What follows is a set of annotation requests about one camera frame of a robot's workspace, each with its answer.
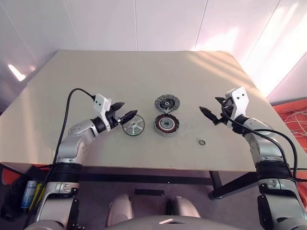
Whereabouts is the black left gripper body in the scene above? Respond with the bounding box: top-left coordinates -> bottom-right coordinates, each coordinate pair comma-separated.
106,109 -> 124,128

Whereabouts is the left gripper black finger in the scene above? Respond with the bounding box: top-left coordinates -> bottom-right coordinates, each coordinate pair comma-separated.
110,102 -> 126,112
118,109 -> 139,125

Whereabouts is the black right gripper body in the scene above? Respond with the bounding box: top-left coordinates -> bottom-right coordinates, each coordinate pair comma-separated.
214,98 -> 235,126

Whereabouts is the grey round motor cover plate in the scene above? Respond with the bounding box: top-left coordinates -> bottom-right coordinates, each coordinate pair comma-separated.
154,93 -> 181,114

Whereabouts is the motor stator with copper coils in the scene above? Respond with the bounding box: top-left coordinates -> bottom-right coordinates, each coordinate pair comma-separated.
152,114 -> 180,137

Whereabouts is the silver spoked rotor disc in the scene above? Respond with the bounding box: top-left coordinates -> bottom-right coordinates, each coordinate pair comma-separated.
122,114 -> 145,138

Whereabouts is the orange cloth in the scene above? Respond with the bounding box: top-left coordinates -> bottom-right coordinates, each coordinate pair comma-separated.
272,95 -> 307,154

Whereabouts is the black flat floor strip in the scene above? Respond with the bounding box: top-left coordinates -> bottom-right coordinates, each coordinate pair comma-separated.
134,189 -> 165,196

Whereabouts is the grey rounded shape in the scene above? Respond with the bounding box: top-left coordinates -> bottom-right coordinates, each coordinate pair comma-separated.
106,193 -> 134,227
167,195 -> 201,219

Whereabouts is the yellow tool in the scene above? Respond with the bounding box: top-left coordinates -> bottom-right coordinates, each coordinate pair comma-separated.
29,183 -> 47,212

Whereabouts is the blue spray can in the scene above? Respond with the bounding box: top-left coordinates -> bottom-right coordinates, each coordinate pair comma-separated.
20,180 -> 38,209

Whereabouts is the silver robot torso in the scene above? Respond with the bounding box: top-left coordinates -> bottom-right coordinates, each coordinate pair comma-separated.
103,215 -> 218,230

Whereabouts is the orange box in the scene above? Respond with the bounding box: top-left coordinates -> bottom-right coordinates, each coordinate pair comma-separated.
0,167 -> 20,185

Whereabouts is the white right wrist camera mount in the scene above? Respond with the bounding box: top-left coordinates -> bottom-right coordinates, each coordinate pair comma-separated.
224,87 -> 248,128

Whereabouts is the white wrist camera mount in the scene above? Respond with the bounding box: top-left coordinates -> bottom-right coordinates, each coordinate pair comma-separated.
93,94 -> 113,132
224,87 -> 248,128

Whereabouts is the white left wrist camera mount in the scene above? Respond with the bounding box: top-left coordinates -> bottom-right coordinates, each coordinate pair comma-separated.
93,94 -> 113,132

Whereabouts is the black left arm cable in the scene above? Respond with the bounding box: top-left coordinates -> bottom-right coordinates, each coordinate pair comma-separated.
23,88 -> 96,230

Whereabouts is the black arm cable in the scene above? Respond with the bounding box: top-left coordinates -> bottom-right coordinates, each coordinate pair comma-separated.
222,104 -> 307,182
23,88 -> 96,230
236,128 -> 297,180

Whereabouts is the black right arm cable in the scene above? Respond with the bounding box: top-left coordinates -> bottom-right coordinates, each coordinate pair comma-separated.
222,104 -> 307,182
236,128 -> 297,180

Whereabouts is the black table frame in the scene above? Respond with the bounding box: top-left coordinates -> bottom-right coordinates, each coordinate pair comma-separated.
79,167 -> 259,200

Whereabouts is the white cable bundle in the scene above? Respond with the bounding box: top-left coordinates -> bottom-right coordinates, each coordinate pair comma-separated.
284,108 -> 307,138

